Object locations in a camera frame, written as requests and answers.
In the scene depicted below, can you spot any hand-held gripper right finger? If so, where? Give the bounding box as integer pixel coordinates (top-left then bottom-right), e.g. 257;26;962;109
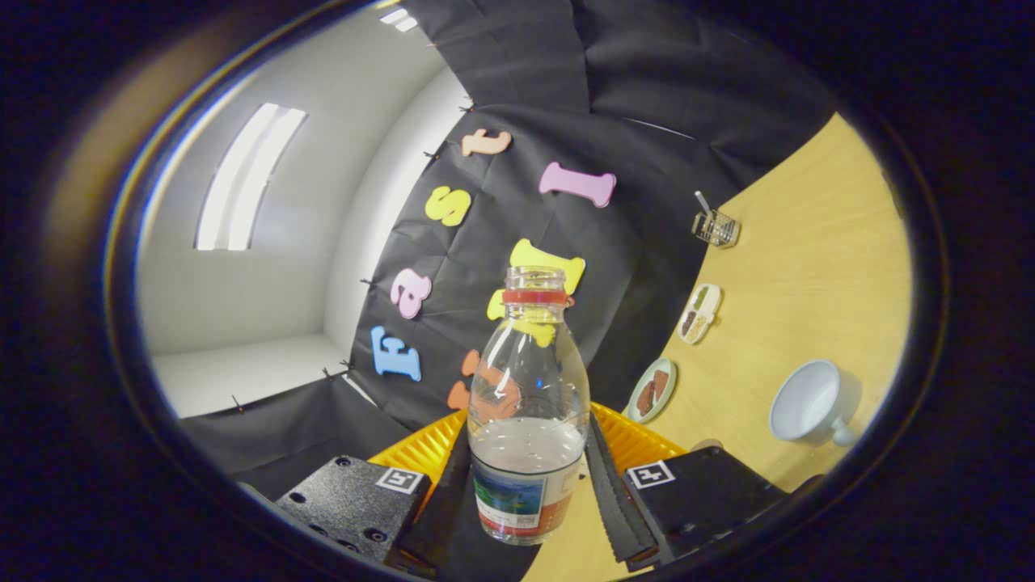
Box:
584;402;789;567

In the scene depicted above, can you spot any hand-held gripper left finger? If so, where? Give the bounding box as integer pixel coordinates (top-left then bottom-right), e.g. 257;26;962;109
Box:
275;408;471;576

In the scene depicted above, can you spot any clear plastic juice bottle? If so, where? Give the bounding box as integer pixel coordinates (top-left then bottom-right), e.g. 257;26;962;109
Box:
467;266;592;546

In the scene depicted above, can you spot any white cup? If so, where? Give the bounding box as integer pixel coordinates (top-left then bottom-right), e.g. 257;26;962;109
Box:
769;360;858;448

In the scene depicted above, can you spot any pale green plate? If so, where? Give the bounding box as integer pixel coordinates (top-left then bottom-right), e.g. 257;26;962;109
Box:
627;357;678;424

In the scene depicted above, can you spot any white divided dish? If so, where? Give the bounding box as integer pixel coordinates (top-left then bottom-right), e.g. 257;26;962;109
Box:
678;283;722;345

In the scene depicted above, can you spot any wooden table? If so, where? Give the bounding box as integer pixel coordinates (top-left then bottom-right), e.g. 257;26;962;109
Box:
522;112;915;581

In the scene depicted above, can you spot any long ceiling light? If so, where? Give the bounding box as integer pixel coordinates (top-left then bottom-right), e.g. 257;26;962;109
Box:
195;103;308;251

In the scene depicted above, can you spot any black backdrop cloth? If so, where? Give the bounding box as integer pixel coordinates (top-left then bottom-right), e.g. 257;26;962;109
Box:
180;0;842;581

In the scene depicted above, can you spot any small wire basket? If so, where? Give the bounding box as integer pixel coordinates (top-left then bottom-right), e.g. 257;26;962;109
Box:
691;209;741;248

